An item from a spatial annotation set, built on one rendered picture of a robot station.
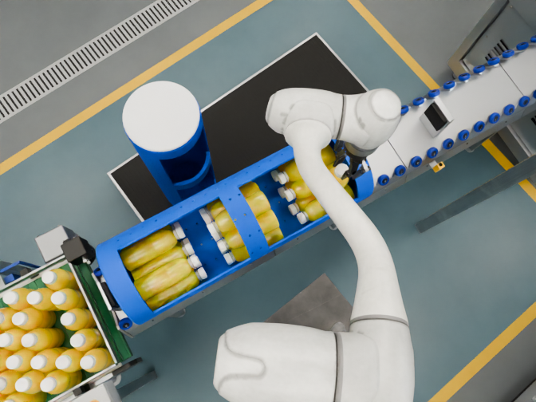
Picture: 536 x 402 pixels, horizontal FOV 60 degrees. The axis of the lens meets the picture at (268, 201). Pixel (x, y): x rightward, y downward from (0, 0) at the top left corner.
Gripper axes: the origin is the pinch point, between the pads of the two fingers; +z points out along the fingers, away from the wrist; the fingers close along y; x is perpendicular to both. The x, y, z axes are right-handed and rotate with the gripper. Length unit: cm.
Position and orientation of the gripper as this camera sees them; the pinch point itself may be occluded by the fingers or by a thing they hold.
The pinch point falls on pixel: (343, 167)
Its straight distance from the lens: 138.4
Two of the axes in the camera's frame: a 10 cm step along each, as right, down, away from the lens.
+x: -8.7, 4.7, -1.7
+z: -0.5, 2.5, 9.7
